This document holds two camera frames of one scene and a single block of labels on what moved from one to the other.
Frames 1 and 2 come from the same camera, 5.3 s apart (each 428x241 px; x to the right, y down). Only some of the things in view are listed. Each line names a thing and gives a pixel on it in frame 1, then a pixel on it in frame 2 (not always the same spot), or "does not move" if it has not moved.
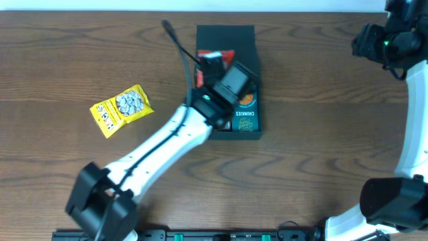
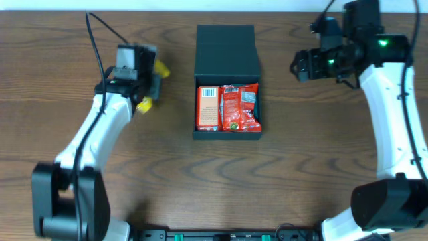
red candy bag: [228, 58] -> [237, 108]
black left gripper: [212, 65] -> [155, 86]
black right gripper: [362, 41] -> [307, 63]
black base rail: [82, 235] does not move
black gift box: [241, 39] does not move
